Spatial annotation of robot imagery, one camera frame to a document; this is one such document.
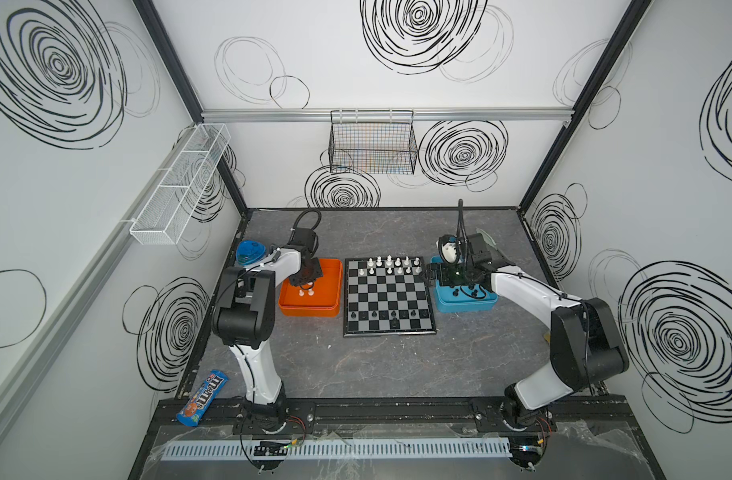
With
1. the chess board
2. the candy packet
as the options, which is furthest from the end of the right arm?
the candy packet

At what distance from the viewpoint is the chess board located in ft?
2.91

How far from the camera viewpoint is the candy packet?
2.46 ft

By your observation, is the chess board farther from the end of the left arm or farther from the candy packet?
the candy packet

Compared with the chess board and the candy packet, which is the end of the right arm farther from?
the candy packet

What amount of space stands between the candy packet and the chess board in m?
0.37
